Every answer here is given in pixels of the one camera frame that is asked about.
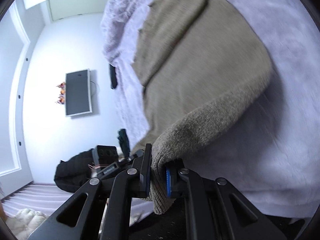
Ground black bag on floor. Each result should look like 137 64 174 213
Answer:
54 149 97 193

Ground orange flower decoration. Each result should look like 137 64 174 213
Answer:
57 82 66 105

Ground black phone on bed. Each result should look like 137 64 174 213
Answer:
109 64 118 89

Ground dark green hanging cloth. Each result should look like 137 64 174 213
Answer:
118 129 130 158

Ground white door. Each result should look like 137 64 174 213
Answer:
1 2 33 199

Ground white fluffy cloth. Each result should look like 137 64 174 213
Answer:
6 209 49 240

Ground lavender embossed bed blanket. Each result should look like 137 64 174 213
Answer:
101 0 319 218

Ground brown knit sweater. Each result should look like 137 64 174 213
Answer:
132 0 272 215

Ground wall mounted monitor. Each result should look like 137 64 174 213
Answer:
65 69 92 116

